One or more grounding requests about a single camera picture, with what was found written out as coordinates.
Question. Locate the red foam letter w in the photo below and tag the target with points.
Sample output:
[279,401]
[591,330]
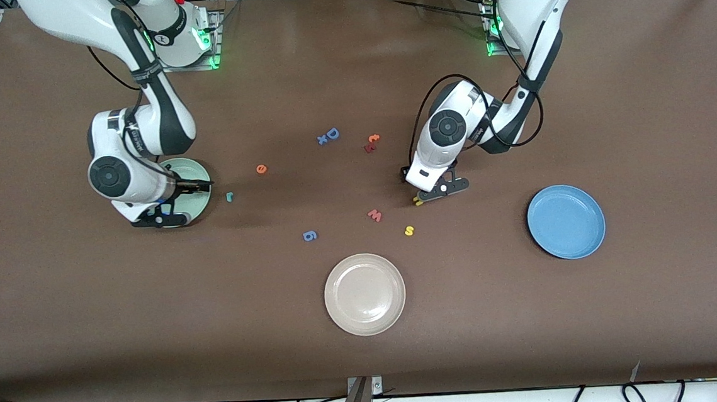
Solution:
[376,215]

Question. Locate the beige plate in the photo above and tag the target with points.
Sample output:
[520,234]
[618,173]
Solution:
[365,295]

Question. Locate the dark red foam letter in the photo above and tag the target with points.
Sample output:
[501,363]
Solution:
[369,148]

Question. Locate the brown table cover mat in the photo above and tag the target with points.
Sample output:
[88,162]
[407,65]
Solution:
[88,308]

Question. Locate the small metal bracket plate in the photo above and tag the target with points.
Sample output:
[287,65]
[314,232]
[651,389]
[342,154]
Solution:
[378,385]

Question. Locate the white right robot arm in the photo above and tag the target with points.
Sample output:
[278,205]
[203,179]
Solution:
[42,15]

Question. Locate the blue foam letter D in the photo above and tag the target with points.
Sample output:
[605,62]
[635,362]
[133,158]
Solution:
[329,135]

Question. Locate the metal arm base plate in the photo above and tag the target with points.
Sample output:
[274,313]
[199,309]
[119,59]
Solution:
[487,6]
[218,40]

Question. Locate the small white paper scrap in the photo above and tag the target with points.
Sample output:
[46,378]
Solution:
[636,372]

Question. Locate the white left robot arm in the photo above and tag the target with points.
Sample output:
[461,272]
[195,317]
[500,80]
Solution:
[527,0]

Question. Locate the pale green plate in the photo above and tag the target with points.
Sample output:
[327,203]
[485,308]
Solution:
[198,206]

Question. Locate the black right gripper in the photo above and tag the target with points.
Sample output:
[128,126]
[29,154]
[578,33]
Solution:
[188,187]

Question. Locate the blue plate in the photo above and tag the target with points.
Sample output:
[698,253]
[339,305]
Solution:
[566,222]

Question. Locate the blue foam letter g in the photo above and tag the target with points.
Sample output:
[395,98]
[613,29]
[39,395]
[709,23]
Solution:
[310,235]

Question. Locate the orange foam letter t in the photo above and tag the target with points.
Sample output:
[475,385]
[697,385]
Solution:
[373,138]

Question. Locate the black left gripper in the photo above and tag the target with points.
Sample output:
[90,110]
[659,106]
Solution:
[406,171]

